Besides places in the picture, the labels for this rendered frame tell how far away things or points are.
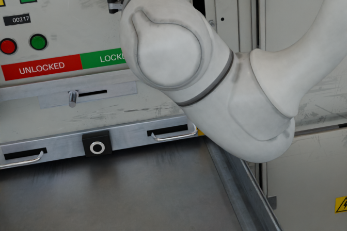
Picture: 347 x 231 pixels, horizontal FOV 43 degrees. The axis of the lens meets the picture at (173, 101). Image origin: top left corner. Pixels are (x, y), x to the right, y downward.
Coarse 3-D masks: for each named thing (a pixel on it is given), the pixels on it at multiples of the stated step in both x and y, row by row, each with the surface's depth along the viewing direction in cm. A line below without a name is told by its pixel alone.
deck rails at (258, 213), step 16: (208, 144) 102; (224, 160) 95; (240, 160) 84; (224, 176) 90; (240, 176) 86; (240, 192) 85; (256, 192) 75; (240, 208) 81; (256, 208) 77; (240, 224) 77; (256, 224) 77; (272, 224) 68
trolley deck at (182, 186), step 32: (64, 160) 103; (96, 160) 101; (128, 160) 100; (160, 160) 98; (192, 160) 97; (0, 192) 94; (32, 192) 93; (64, 192) 91; (96, 192) 90; (128, 192) 89; (160, 192) 88; (192, 192) 87; (224, 192) 86; (0, 224) 84; (32, 224) 84; (64, 224) 83; (96, 224) 82; (128, 224) 81; (160, 224) 80; (192, 224) 79; (224, 224) 78
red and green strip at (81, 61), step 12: (120, 48) 92; (36, 60) 90; (48, 60) 91; (60, 60) 91; (72, 60) 91; (84, 60) 92; (96, 60) 92; (108, 60) 92; (120, 60) 93; (12, 72) 90; (24, 72) 91; (36, 72) 91; (48, 72) 92; (60, 72) 92
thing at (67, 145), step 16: (96, 128) 98; (112, 128) 98; (128, 128) 99; (144, 128) 99; (160, 128) 100; (176, 128) 101; (0, 144) 96; (16, 144) 96; (32, 144) 97; (48, 144) 98; (64, 144) 98; (80, 144) 99; (112, 144) 100; (128, 144) 101; (144, 144) 101; (16, 160) 98; (48, 160) 99
